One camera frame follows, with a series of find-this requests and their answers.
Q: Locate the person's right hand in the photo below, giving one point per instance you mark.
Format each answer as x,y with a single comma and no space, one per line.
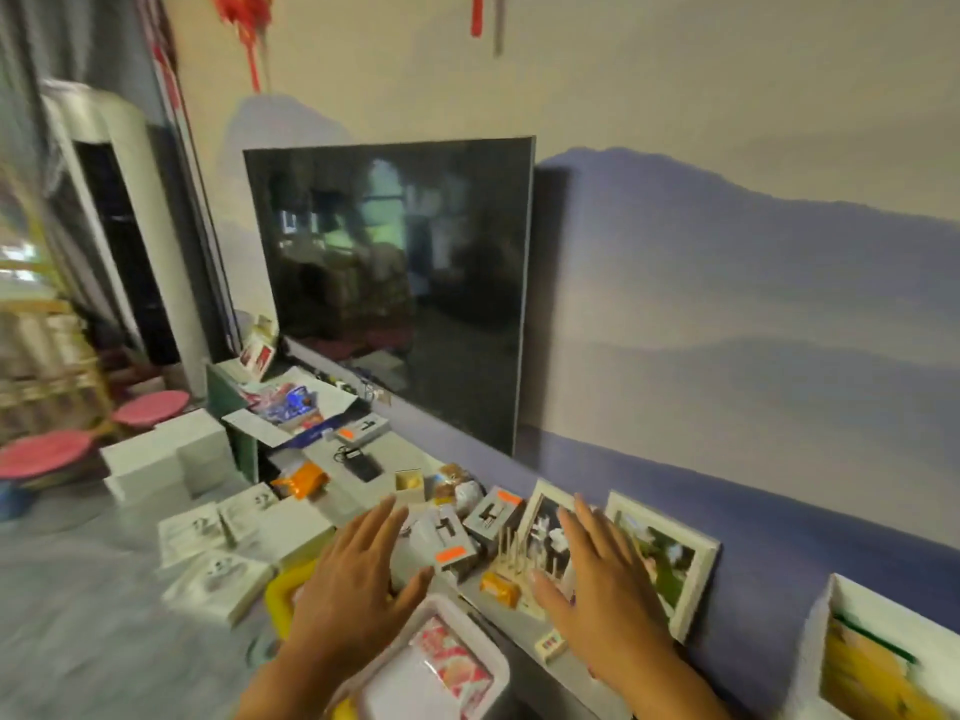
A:
615,614

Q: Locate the person's left hand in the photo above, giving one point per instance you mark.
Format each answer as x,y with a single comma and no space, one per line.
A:
352,599

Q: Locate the red wafer biscuit packet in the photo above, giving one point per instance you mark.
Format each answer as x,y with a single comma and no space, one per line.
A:
454,659

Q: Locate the white cardboard box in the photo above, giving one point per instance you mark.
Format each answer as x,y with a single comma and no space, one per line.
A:
855,599

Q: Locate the orange green snack bag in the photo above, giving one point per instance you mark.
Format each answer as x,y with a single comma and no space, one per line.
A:
862,674

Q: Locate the person's right forearm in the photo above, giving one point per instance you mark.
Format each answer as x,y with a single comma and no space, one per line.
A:
675,697

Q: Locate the person's left forearm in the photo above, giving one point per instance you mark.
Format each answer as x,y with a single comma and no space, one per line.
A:
289,689

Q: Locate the cream strip coloured marks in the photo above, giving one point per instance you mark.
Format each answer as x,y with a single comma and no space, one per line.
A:
551,646

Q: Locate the yellow play tray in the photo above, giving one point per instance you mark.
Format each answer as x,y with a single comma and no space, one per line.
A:
277,599

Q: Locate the white square carton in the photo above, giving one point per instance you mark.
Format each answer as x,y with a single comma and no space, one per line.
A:
296,528

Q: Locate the white plastic crate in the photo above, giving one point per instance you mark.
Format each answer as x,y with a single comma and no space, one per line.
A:
405,689

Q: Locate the grey box orange sticker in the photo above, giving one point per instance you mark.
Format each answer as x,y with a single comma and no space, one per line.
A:
491,513
446,539
361,428

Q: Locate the wooden peg rack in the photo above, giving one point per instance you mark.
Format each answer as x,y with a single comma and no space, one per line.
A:
514,566

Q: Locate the orange packet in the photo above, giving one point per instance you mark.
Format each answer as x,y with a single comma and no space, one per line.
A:
499,590

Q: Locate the small open cream carton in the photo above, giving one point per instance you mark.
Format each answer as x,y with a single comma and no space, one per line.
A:
409,485

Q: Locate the black handheld device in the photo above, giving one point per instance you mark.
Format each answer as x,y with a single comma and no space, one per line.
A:
361,466

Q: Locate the white foam toy tray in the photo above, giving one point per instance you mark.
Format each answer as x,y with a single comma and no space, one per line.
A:
191,536
247,513
217,588

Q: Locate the brown snack bag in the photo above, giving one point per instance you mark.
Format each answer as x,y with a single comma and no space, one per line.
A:
448,479

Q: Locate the silver foil bag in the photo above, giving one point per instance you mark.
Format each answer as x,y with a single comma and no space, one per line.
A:
469,496

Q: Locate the open white flap carton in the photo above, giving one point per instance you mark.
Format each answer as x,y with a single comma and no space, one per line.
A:
247,427

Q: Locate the blue shiny packet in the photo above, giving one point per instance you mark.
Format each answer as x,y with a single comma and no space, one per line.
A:
292,404

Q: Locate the white foam block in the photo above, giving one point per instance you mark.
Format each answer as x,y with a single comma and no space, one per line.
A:
146,487
199,449
139,457

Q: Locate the red white picture card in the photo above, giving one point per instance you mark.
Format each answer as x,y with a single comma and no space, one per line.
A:
257,358

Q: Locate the pink round stool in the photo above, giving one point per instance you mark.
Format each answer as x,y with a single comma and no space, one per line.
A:
41,453
150,408

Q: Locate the black flat television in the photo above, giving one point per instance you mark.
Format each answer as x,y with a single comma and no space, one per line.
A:
390,292

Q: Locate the wooden baby crib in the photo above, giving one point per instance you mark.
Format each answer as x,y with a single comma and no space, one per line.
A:
45,367

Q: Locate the white tower air conditioner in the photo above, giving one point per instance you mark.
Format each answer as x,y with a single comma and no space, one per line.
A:
142,217

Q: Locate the red knot ornament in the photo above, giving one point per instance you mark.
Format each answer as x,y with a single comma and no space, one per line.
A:
247,22

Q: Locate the red hanging tassel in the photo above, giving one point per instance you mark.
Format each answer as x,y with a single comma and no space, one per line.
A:
478,14

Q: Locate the grey curtain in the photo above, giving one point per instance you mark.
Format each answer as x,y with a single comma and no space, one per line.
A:
45,37

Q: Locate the landscape photo frame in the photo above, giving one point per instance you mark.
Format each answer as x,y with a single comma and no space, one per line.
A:
671,554

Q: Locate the black-white photo frame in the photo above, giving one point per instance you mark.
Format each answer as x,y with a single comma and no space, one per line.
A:
544,517

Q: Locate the wall socket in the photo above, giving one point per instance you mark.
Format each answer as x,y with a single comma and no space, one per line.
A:
381,395

